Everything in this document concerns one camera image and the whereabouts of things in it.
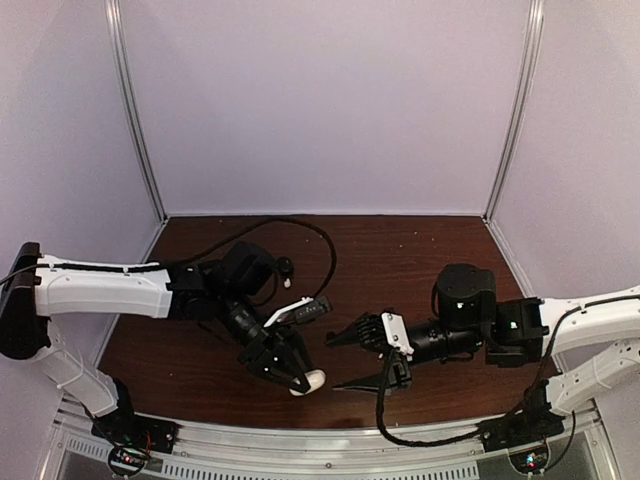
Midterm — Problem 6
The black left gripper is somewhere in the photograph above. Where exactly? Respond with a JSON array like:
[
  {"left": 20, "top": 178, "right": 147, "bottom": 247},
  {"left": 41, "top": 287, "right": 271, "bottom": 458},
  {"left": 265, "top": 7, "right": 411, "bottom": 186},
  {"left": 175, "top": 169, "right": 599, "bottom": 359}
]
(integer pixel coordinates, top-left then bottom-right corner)
[{"left": 217, "top": 286, "right": 319, "bottom": 393}]

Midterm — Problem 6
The white earbud charging case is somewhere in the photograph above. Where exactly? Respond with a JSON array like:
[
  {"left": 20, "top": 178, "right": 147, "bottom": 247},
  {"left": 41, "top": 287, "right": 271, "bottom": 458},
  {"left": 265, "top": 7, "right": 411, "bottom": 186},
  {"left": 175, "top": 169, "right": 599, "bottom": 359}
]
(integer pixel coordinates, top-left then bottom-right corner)
[{"left": 289, "top": 369, "right": 326, "bottom": 397}]

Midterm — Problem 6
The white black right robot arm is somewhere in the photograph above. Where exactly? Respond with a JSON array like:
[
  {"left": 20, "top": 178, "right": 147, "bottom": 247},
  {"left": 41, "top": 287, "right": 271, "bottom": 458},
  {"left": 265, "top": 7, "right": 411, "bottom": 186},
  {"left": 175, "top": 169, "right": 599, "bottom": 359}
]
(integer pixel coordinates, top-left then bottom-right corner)
[{"left": 325, "top": 263, "right": 639, "bottom": 442}]

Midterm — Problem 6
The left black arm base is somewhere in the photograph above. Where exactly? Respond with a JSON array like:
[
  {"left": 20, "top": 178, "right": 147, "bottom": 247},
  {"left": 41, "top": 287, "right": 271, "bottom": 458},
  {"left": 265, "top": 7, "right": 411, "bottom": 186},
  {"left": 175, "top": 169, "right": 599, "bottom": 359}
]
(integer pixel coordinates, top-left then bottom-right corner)
[{"left": 86, "top": 379, "right": 179, "bottom": 454}]

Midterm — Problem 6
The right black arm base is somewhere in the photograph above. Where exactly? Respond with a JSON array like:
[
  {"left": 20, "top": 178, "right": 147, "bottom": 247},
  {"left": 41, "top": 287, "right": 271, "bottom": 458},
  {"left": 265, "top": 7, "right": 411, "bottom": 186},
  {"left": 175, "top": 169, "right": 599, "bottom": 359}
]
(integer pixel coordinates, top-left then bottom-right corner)
[{"left": 476, "top": 380, "right": 564, "bottom": 452}]

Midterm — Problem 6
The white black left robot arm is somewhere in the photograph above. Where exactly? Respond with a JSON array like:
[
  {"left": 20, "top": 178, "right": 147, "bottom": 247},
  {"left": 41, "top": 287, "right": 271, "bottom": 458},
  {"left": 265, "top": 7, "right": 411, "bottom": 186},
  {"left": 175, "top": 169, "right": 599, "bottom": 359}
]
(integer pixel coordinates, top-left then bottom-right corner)
[{"left": 1, "top": 242, "right": 328, "bottom": 444}]

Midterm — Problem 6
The right circuit board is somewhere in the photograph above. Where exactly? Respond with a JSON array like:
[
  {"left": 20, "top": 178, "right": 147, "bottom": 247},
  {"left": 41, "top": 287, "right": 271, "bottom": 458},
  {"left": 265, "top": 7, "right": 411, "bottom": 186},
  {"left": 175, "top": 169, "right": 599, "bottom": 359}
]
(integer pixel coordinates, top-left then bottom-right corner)
[{"left": 509, "top": 446, "right": 550, "bottom": 476}]

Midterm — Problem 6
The circuit board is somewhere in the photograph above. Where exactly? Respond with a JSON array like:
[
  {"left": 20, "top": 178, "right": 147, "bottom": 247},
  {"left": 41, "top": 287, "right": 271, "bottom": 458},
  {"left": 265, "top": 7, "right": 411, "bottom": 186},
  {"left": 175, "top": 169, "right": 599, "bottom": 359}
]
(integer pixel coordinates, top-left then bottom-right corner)
[
  {"left": 107, "top": 446, "right": 151, "bottom": 476},
  {"left": 509, "top": 446, "right": 550, "bottom": 476}
]

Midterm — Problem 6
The left circuit board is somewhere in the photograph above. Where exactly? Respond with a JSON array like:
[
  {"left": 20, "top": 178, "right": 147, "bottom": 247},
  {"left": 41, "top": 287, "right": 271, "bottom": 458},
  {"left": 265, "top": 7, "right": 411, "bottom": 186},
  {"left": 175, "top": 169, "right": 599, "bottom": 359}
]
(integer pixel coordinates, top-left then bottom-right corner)
[{"left": 107, "top": 446, "right": 151, "bottom": 476}]

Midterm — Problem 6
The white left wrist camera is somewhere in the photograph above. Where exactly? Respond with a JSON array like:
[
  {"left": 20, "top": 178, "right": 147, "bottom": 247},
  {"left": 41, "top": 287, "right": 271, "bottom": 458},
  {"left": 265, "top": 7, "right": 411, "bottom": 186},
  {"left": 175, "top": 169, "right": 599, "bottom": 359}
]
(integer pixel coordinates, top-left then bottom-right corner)
[{"left": 264, "top": 296, "right": 332, "bottom": 328}]

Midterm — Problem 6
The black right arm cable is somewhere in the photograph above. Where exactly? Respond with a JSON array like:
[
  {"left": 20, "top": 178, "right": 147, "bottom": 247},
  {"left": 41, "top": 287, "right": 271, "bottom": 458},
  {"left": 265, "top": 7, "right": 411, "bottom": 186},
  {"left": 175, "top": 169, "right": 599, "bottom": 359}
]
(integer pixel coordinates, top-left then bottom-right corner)
[{"left": 375, "top": 349, "right": 551, "bottom": 447}]

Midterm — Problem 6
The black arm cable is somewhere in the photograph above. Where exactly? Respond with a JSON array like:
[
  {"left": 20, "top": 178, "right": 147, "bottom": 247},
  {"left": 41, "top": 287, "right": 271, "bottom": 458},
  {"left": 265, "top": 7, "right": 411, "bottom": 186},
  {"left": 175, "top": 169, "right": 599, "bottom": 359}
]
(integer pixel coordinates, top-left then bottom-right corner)
[
  {"left": 49, "top": 218, "right": 337, "bottom": 301},
  {"left": 375, "top": 349, "right": 551, "bottom": 447}
]

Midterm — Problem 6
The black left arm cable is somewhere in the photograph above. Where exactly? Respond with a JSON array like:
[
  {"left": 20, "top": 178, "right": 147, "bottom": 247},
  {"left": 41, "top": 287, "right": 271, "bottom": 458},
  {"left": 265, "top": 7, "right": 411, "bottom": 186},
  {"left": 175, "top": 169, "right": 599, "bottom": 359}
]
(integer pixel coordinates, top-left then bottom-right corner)
[{"left": 49, "top": 218, "right": 337, "bottom": 301}]

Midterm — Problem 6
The aluminium front rail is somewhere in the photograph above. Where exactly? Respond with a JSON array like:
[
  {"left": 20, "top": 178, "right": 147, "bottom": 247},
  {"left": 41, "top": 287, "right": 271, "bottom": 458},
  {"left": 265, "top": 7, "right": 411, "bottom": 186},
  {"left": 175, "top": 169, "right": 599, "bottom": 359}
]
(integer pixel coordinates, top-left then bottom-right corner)
[{"left": 35, "top": 397, "right": 620, "bottom": 479}]

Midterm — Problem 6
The right aluminium frame post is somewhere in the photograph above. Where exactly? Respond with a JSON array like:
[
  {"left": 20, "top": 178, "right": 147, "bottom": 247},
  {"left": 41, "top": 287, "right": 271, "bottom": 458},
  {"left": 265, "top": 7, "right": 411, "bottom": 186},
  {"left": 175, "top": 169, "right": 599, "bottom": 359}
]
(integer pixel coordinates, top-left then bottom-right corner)
[{"left": 483, "top": 0, "right": 545, "bottom": 225}]

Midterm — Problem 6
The aluminium frame post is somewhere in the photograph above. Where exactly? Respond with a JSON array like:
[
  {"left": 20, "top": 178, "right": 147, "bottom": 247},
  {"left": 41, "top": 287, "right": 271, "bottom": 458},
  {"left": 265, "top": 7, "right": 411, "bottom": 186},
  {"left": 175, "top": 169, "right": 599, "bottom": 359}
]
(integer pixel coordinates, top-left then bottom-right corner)
[
  {"left": 483, "top": 0, "right": 545, "bottom": 225},
  {"left": 104, "top": 0, "right": 168, "bottom": 223}
]

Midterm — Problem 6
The left aluminium frame post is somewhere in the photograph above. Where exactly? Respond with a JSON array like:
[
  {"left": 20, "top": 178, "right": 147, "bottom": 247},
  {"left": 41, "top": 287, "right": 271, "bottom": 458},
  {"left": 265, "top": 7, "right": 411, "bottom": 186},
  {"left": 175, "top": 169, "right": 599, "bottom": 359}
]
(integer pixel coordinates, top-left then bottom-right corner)
[{"left": 104, "top": 0, "right": 168, "bottom": 223}]

